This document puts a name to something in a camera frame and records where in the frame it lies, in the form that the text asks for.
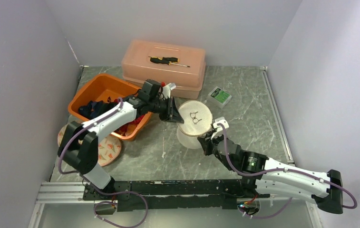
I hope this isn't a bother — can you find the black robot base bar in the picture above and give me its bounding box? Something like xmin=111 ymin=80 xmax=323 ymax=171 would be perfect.
xmin=83 ymin=179 xmax=258 ymax=212

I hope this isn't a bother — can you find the red cloth garment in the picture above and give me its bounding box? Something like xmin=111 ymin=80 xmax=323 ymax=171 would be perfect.
xmin=115 ymin=115 xmax=144 ymax=136

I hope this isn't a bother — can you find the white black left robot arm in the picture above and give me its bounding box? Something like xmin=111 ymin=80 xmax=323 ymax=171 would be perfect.
xmin=57 ymin=79 xmax=184 ymax=200

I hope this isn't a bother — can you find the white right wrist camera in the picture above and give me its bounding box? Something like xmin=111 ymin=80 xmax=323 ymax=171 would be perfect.
xmin=211 ymin=117 xmax=229 ymax=139

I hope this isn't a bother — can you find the black cloth garment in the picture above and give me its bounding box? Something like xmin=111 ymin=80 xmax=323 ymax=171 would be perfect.
xmin=91 ymin=101 xmax=118 ymax=119

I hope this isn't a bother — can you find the small green-labelled plastic box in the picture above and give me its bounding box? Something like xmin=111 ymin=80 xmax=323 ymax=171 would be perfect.
xmin=207 ymin=86 xmax=232 ymax=109

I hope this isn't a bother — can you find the pink translucent toolbox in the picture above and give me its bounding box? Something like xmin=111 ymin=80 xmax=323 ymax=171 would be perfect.
xmin=121 ymin=40 xmax=206 ymax=99

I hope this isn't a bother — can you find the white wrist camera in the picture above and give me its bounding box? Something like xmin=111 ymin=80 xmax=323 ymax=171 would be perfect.
xmin=211 ymin=117 xmax=229 ymax=139
xmin=160 ymin=83 xmax=176 ymax=99

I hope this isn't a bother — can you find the black yellow screwdriver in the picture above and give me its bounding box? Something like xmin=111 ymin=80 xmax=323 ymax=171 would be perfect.
xmin=148 ymin=56 xmax=190 ymax=67

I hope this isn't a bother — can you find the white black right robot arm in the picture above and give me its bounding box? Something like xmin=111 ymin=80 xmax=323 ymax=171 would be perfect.
xmin=197 ymin=134 xmax=344 ymax=214

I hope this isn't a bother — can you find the aluminium frame rail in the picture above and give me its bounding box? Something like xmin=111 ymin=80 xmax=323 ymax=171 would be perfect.
xmin=35 ymin=182 xmax=102 ymax=204

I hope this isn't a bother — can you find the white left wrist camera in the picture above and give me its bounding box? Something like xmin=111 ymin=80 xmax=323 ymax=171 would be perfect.
xmin=160 ymin=83 xmax=176 ymax=99

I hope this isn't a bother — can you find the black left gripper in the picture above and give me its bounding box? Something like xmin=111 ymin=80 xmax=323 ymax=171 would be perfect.
xmin=149 ymin=95 xmax=184 ymax=124

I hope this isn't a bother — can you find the orange plastic basin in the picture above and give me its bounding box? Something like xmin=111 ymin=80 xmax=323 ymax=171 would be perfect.
xmin=68 ymin=73 xmax=152 ymax=141

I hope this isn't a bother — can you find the dark blue cloth garment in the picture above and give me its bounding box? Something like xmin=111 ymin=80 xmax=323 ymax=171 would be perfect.
xmin=78 ymin=100 xmax=104 ymax=120

